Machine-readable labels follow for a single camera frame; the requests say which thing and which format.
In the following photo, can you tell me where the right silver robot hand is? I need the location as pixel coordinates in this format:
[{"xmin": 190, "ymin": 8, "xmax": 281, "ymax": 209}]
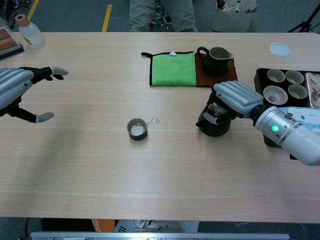
[{"xmin": 201, "ymin": 81, "xmax": 265, "ymax": 126}]

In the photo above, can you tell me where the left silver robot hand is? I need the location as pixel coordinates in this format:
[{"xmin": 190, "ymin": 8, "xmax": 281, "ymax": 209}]
[{"xmin": 0, "ymin": 65, "xmax": 69, "ymax": 124}]

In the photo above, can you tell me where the black teapot with handle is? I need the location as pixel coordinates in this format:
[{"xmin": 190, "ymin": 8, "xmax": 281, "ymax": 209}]
[{"xmin": 195, "ymin": 96, "xmax": 232, "ymax": 137}]

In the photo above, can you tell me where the dark teacup beige inside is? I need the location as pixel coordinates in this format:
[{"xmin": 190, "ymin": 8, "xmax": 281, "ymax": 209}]
[{"xmin": 126, "ymin": 118, "xmax": 149, "ymax": 141}]

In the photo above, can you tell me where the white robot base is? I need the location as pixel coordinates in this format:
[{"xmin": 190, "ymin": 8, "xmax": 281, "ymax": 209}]
[{"xmin": 113, "ymin": 219, "xmax": 200, "ymax": 233}]

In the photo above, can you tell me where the large beige teacup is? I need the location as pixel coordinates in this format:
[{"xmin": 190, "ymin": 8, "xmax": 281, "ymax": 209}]
[{"xmin": 262, "ymin": 85, "xmax": 288, "ymax": 106}]

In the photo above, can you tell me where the small beige teacup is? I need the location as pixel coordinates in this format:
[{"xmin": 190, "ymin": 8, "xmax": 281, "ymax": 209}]
[
  {"xmin": 285, "ymin": 70, "xmax": 305, "ymax": 85},
  {"xmin": 287, "ymin": 83, "xmax": 309, "ymax": 101},
  {"xmin": 266, "ymin": 68, "xmax": 286, "ymax": 84}
]

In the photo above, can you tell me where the brown cloth mat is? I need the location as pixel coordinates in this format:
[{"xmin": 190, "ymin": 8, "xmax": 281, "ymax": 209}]
[{"xmin": 194, "ymin": 52, "xmax": 240, "ymax": 90}]

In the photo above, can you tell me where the black plastic tray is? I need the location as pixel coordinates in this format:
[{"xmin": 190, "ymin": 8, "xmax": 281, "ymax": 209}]
[{"xmin": 253, "ymin": 67, "xmax": 320, "ymax": 161}]

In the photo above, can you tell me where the black pitcher beige inside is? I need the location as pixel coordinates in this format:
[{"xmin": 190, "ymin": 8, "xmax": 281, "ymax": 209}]
[{"xmin": 196, "ymin": 46, "xmax": 235, "ymax": 78}]

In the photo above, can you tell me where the glass bottle wooden cap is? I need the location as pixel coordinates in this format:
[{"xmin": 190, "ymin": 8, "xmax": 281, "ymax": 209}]
[{"xmin": 14, "ymin": 14, "xmax": 47, "ymax": 49}]

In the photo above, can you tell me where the white round lid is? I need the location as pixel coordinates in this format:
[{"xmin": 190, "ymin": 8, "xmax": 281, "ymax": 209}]
[{"xmin": 269, "ymin": 42, "xmax": 291, "ymax": 58}]

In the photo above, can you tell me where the green cloth black trim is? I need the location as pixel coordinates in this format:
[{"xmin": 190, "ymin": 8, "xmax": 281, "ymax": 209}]
[{"xmin": 140, "ymin": 51, "xmax": 198, "ymax": 87}]

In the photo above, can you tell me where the blue wet wipes pack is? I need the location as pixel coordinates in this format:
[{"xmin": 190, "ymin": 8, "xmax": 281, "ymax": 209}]
[{"xmin": 279, "ymin": 106, "xmax": 320, "ymax": 133}]

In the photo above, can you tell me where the beige storage bin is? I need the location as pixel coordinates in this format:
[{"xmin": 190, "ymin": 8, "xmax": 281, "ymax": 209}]
[{"xmin": 212, "ymin": 0, "xmax": 258, "ymax": 33}]

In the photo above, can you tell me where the silver red snack package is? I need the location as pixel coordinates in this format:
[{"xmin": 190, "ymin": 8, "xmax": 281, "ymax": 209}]
[{"xmin": 304, "ymin": 72, "xmax": 320, "ymax": 109}]

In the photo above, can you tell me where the black tripod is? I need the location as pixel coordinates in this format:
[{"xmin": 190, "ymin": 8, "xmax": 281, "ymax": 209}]
[{"xmin": 287, "ymin": 2, "xmax": 320, "ymax": 33}]

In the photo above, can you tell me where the metal chair base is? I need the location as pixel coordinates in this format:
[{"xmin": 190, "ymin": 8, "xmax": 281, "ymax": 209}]
[{"xmin": 150, "ymin": 0, "xmax": 174, "ymax": 27}]

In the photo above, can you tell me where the person in khaki trousers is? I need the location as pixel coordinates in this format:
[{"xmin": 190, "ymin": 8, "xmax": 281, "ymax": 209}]
[{"xmin": 128, "ymin": 0, "xmax": 199, "ymax": 33}]

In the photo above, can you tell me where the orange object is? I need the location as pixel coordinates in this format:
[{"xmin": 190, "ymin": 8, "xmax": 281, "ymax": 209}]
[{"xmin": 91, "ymin": 218, "xmax": 116, "ymax": 233}]

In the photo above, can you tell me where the aluminium rail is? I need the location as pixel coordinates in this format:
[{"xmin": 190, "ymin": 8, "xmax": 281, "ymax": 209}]
[{"xmin": 30, "ymin": 231, "xmax": 290, "ymax": 240}]

